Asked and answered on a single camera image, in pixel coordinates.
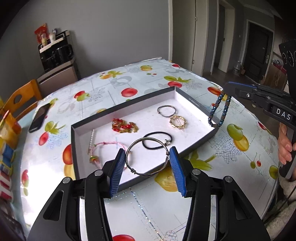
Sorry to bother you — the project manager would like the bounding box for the red bead bracelet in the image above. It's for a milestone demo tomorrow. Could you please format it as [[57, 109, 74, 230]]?
[[112, 118, 139, 134]]

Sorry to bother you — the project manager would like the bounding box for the orange wooden chair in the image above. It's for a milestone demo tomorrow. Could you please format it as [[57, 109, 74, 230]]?
[[0, 79, 43, 121]]

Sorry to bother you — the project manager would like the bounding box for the shallow black cardboard box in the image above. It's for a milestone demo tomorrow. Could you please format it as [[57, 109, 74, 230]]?
[[70, 86, 220, 193]]

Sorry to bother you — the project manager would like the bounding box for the white fleece clothing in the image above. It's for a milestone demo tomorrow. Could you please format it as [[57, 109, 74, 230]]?
[[264, 176, 296, 233]]

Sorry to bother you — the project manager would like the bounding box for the fruit print tablecloth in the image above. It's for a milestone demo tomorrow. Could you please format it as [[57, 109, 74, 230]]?
[[20, 58, 282, 241]]

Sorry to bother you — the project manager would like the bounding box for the person's right hand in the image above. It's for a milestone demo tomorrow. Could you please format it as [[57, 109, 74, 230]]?
[[277, 122, 296, 165]]

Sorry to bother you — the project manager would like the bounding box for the black smartphone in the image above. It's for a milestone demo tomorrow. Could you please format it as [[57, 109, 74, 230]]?
[[28, 103, 52, 133]]

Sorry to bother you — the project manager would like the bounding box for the brown cardboard box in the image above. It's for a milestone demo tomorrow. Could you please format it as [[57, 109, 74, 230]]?
[[263, 62, 289, 91]]

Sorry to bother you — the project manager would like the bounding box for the round gold hair clip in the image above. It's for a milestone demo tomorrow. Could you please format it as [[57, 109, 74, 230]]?
[[169, 115, 187, 128]]

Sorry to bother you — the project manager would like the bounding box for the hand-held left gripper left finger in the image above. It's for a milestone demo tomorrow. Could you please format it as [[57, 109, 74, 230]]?
[[26, 148, 127, 241]]

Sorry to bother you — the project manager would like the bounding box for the dark entrance door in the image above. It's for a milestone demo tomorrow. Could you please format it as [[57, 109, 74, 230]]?
[[242, 20, 275, 81]]

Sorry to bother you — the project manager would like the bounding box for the black hair tie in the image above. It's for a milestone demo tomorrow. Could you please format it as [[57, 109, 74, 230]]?
[[142, 131, 174, 150]]

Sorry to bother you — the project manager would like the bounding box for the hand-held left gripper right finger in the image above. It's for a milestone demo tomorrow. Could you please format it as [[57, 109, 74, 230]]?
[[169, 146, 271, 241]]

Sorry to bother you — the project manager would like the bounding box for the black tea appliance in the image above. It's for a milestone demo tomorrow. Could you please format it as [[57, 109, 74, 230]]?
[[38, 30, 76, 71]]

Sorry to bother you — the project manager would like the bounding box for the blue beaded bracelet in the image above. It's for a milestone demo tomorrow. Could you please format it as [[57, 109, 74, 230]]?
[[208, 91, 232, 128]]

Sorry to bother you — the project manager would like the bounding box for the grey low cabinet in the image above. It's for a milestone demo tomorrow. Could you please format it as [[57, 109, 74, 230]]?
[[37, 59, 80, 98]]

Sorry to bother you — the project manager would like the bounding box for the thin dark metal bangle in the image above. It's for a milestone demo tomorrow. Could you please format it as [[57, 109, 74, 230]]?
[[157, 105, 177, 118]]

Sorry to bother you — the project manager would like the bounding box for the pink cord bracelet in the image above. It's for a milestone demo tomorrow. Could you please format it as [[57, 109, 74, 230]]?
[[88, 142, 127, 171]]

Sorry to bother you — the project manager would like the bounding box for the red snack packet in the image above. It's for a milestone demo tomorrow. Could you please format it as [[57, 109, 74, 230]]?
[[34, 23, 49, 43]]

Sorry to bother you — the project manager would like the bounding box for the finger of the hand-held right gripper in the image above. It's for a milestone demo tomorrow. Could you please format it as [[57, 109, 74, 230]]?
[[223, 81, 287, 98], [238, 89, 270, 110]]

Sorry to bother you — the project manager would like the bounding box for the silver wire bangle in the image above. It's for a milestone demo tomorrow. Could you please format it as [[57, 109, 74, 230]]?
[[125, 137, 172, 177]]

